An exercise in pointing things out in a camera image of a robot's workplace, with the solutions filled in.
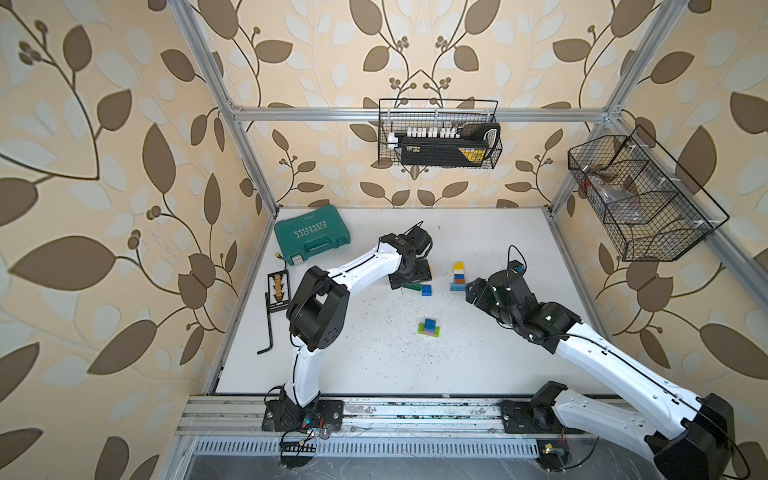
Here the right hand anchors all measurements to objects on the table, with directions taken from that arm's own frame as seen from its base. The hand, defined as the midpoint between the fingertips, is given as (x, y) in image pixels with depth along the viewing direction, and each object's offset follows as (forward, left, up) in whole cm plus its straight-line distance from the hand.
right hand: (474, 292), depth 80 cm
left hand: (+9, +13, -7) cm, 17 cm away
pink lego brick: (-5, +12, -16) cm, 20 cm away
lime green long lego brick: (-4, +14, -14) cm, 20 cm away
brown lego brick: (+13, 0, -15) cm, 19 cm away
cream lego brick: (+16, -1, -14) cm, 21 cm away
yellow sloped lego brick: (+20, -2, -17) cm, 26 cm away
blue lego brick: (+9, +11, -14) cm, 21 cm away
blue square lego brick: (+14, 0, -14) cm, 20 cm away
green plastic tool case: (+32, +51, -10) cm, 61 cm away
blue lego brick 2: (-3, +12, -12) cm, 17 cm away
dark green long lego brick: (+10, +15, -13) cm, 23 cm away
